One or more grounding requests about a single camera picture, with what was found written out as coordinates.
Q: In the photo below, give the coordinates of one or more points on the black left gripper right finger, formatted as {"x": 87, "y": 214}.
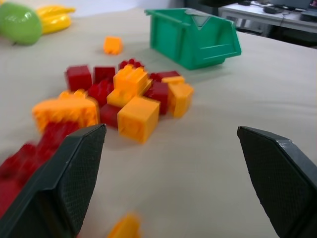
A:
{"x": 280, "y": 178}

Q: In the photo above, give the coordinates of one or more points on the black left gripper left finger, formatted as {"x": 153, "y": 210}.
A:
{"x": 67, "y": 183}

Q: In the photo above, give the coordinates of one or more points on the large red building block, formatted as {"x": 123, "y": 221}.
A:
{"x": 27, "y": 158}

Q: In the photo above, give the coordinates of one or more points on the wide orange building block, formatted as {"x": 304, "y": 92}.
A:
{"x": 67, "y": 111}

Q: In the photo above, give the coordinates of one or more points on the red cube building block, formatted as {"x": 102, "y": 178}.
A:
{"x": 109, "y": 115}
{"x": 103, "y": 74}
{"x": 78, "y": 77}
{"x": 158, "y": 95}

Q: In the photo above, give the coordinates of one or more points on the orange cube building block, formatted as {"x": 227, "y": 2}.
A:
{"x": 138, "y": 119}
{"x": 180, "y": 99}

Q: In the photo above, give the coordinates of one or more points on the red studded building block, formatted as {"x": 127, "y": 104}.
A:
{"x": 101, "y": 92}
{"x": 130, "y": 63}

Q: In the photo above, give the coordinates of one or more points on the orange studded building block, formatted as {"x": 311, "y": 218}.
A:
{"x": 128, "y": 84}

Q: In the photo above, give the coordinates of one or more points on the orange flat building block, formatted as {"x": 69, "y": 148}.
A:
{"x": 173, "y": 79}

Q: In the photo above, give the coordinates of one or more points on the small orange building block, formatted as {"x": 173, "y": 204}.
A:
{"x": 113, "y": 45}

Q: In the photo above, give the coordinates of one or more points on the red flat building block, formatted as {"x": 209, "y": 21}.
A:
{"x": 166, "y": 75}

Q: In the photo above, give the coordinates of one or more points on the teal plastic storage bin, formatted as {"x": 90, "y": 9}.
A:
{"x": 193, "y": 42}

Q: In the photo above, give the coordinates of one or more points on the white desk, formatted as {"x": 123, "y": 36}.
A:
{"x": 267, "y": 17}

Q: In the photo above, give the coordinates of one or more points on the yellow toy banana bunch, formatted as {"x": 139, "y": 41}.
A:
{"x": 55, "y": 19}

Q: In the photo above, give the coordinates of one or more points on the green toy apple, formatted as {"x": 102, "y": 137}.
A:
{"x": 19, "y": 23}

